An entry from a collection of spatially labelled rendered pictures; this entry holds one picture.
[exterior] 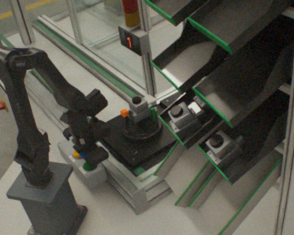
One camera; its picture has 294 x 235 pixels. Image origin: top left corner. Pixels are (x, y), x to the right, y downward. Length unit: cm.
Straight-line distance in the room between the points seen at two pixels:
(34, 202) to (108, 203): 29
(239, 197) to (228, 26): 46
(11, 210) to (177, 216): 54
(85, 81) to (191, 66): 93
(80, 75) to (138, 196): 77
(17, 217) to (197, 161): 62
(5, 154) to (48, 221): 187
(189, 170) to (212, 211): 13
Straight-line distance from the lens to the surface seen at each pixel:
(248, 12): 78
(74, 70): 191
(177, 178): 118
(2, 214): 146
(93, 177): 133
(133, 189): 124
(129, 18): 139
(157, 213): 130
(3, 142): 318
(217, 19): 80
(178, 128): 100
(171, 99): 153
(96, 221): 132
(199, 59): 95
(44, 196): 116
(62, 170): 121
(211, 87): 89
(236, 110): 83
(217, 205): 110
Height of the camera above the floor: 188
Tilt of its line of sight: 40 degrees down
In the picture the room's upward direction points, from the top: 8 degrees counter-clockwise
